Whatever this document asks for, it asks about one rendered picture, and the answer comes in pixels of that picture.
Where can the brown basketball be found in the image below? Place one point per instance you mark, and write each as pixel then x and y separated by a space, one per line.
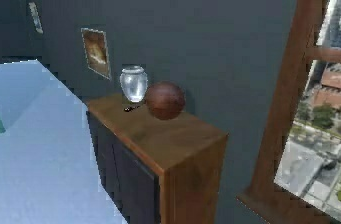
pixel 164 100

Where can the brown wooden cupboard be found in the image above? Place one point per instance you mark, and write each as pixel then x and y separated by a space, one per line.
pixel 164 143

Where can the small black key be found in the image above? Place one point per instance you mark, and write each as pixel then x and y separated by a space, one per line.
pixel 130 108

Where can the clear glass vase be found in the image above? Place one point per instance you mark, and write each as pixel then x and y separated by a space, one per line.
pixel 133 83

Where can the brown framed picture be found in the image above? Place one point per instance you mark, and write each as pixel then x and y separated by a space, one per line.
pixel 96 52

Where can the brown framed window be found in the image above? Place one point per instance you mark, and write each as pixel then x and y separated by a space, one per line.
pixel 311 133

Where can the pale framed picture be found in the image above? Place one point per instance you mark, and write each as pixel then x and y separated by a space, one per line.
pixel 35 17

